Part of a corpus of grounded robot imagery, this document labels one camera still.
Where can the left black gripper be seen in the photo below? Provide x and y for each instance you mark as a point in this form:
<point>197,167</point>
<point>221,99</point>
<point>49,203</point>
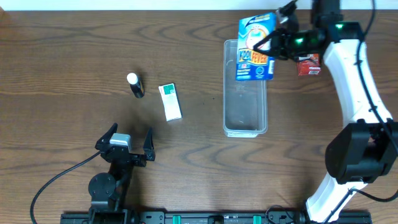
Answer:
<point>130,156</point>

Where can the blue Kool Fever box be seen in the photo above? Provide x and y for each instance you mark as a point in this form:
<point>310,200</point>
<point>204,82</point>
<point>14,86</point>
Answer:
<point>252,65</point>

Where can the red Panadol box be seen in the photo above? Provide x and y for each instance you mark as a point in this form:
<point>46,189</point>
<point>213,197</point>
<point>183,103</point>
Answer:
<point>308,65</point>

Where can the clear plastic container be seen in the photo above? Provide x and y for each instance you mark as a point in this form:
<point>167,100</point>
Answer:
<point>244,102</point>

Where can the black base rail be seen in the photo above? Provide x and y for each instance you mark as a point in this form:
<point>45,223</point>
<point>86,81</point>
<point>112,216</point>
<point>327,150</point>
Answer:
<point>273,216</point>

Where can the dark bottle white cap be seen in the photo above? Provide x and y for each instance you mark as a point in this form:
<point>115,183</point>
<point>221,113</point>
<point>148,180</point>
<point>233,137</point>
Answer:
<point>135,85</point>

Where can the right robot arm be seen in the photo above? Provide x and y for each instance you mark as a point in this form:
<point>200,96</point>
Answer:
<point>366,148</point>

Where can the white green Panadol box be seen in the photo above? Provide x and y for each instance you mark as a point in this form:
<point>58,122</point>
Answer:
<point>170,101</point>

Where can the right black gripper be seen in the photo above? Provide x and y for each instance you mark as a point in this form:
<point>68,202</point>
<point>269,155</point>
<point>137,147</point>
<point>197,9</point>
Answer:
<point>280,42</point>

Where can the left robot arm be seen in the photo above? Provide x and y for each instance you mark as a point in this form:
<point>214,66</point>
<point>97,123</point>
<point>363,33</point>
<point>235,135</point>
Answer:
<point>108,190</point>

